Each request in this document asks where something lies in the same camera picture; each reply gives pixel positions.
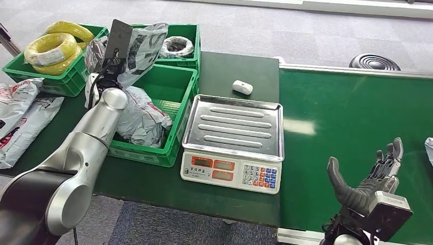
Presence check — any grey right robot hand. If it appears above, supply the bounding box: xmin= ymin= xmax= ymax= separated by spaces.
xmin=326 ymin=137 xmax=404 ymax=217

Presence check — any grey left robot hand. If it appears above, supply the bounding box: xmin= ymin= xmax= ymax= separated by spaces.
xmin=84 ymin=36 xmax=110 ymax=74

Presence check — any grey plastic mailer package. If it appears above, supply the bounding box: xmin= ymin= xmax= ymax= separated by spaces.
xmin=84 ymin=22 xmax=169 ymax=89

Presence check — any grey red-printed mailer package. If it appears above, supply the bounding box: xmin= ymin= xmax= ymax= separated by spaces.
xmin=115 ymin=85 xmax=173 ymax=149

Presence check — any small white plastic device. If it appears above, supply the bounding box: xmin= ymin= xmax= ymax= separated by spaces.
xmin=232 ymin=80 xmax=254 ymax=95

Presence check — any green plastic crate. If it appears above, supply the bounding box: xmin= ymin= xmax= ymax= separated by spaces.
xmin=107 ymin=64 xmax=200 ymax=168
xmin=2 ymin=23 xmax=110 ymax=97
xmin=130 ymin=23 xmax=201 ymax=74

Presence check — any green conveyor belt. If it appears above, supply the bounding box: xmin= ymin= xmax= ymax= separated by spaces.
xmin=279 ymin=69 xmax=433 ymax=245

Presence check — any dark metal stand leg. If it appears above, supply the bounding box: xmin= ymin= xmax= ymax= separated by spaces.
xmin=0 ymin=22 xmax=21 ymax=58

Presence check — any white red-printed mailer bag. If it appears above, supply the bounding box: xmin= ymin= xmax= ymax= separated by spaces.
xmin=0 ymin=78 xmax=44 ymax=139

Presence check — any white black-printed mailer bag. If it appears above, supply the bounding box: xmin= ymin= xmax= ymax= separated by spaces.
xmin=0 ymin=97 xmax=65 ymax=170

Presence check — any black ribbed round disc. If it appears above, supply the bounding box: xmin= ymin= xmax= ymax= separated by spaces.
xmin=348 ymin=53 xmax=402 ymax=71

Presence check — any stainless steel scale pan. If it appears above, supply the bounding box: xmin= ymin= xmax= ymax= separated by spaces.
xmin=182 ymin=94 xmax=285 ymax=163

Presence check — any white electronic scale body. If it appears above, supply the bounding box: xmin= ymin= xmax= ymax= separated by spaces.
xmin=180 ymin=150 xmax=282 ymax=195

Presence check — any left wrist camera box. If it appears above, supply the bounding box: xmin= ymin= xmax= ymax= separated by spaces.
xmin=104 ymin=18 xmax=134 ymax=62

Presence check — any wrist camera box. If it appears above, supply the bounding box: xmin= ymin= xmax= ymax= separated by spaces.
xmin=367 ymin=191 xmax=414 ymax=242
xmin=104 ymin=18 xmax=134 ymax=62

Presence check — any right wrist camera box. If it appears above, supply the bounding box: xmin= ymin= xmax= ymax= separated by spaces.
xmin=367 ymin=191 xmax=414 ymax=242

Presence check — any yellow cable coil with label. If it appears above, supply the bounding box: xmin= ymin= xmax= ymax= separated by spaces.
xmin=23 ymin=33 xmax=78 ymax=67

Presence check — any black white wire coil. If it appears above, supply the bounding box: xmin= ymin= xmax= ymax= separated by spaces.
xmin=159 ymin=36 xmax=195 ymax=59

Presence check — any aluminium conveyor frame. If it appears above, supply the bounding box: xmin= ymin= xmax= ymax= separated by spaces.
xmin=276 ymin=63 xmax=433 ymax=245

